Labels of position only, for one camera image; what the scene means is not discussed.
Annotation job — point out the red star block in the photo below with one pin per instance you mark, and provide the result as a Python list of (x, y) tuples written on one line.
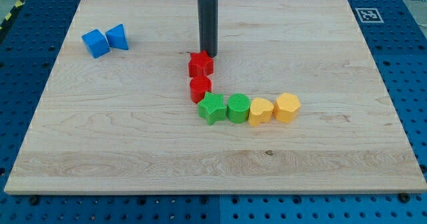
[(200, 64)]

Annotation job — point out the green star block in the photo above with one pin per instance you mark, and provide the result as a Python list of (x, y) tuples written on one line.
[(212, 108)]

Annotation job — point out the yellow black hazard tape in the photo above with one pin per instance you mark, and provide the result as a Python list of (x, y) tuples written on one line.
[(12, 15)]

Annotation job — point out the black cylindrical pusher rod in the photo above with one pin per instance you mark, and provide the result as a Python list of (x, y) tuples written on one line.
[(208, 26)]

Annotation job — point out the green cylinder block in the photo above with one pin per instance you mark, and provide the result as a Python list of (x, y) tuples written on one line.
[(238, 108)]

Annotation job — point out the light wooden board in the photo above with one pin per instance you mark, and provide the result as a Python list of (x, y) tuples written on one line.
[(124, 124)]

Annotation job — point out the red cylinder block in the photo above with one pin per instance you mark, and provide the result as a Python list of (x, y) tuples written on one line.
[(198, 87)]

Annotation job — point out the white fiducial marker tag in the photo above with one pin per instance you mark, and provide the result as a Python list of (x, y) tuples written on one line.
[(369, 15)]

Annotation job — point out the blue triangular prism block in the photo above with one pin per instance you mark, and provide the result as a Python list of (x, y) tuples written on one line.
[(116, 37)]

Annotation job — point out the blue cube block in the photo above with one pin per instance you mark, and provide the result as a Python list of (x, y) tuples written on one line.
[(96, 43)]

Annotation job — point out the yellow hexagon block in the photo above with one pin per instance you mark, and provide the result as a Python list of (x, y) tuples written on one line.
[(286, 107)]

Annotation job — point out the yellow heart block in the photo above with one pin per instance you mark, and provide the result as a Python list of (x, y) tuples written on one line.
[(261, 111)]

